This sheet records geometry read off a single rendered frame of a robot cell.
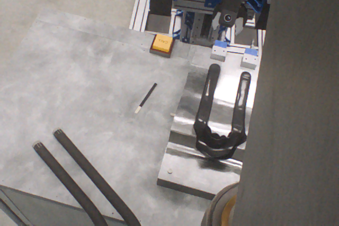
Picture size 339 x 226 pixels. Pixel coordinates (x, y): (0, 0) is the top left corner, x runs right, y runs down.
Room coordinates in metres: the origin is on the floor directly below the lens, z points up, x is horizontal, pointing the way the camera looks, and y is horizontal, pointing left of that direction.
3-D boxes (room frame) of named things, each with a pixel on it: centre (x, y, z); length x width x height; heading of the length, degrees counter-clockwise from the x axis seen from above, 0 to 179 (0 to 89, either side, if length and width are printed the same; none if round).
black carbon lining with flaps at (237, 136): (0.64, -0.17, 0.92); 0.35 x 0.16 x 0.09; 172
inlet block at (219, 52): (0.91, -0.15, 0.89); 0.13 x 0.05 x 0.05; 172
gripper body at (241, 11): (0.89, -0.15, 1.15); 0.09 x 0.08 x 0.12; 172
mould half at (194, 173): (0.63, -0.16, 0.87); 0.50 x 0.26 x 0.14; 172
